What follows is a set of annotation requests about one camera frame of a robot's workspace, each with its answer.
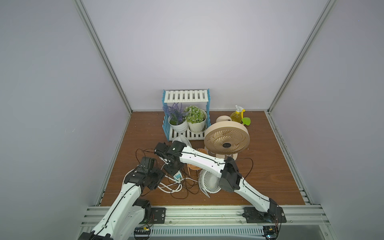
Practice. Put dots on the beige round humidifier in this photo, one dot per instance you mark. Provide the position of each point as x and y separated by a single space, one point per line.
223 119

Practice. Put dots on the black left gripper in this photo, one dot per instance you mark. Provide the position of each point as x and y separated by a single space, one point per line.
154 180

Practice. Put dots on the white round tilting desk fan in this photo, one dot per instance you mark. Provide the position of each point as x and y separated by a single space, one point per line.
182 139

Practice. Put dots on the blue white wooden plant shelf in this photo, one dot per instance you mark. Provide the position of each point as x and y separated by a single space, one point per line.
199 98

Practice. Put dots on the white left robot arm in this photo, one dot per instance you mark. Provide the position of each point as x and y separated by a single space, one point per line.
128 210

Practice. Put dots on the white pot purple lavender plant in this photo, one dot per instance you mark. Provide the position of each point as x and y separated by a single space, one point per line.
177 117

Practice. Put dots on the aluminium front rail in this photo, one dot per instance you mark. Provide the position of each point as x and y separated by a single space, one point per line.
307 222

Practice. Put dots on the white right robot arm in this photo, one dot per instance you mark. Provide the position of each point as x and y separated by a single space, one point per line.
265 209

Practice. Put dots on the small white desk fan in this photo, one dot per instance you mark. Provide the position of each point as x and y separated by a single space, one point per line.
208 183

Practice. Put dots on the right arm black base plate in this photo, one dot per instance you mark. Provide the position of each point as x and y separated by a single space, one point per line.
274 216

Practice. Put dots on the yellow spray bottle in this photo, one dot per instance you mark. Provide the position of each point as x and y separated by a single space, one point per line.
238 114

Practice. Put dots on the teal white power strip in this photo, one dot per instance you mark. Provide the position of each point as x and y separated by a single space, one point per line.
178 177

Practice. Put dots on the large beige desk fan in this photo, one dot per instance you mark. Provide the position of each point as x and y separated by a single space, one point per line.
226 139

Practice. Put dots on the green round small object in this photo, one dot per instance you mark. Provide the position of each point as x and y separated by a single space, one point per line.
246 121

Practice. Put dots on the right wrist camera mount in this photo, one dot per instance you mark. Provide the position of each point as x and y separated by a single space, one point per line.
161 150

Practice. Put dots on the white pot green plant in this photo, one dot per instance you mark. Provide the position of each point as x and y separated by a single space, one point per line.
196 118

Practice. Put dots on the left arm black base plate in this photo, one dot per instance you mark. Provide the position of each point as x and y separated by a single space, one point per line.
154 216

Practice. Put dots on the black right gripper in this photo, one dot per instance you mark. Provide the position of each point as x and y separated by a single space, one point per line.
173 167

